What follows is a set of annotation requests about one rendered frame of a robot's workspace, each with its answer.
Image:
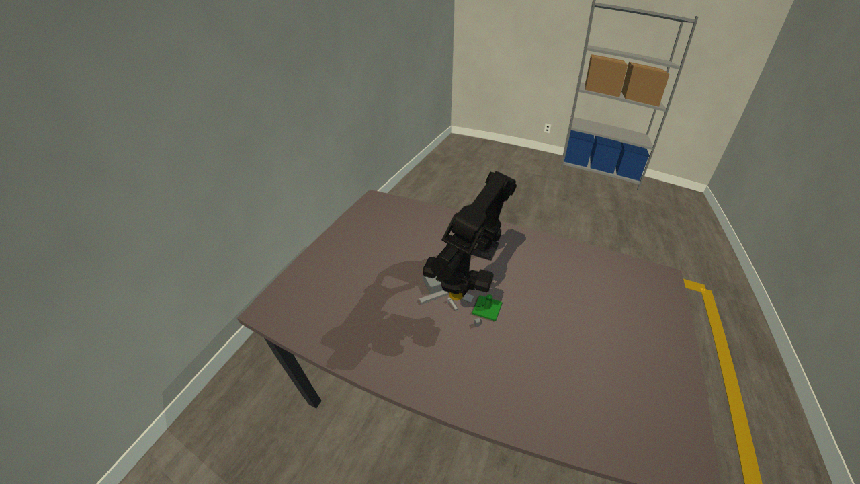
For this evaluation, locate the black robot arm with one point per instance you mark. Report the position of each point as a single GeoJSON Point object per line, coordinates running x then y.
{"type": "Point", "coordinates": [478, 223]}

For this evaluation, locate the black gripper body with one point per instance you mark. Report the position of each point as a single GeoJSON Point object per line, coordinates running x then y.
{"type": "Point", "coordinates": [481, 279]}

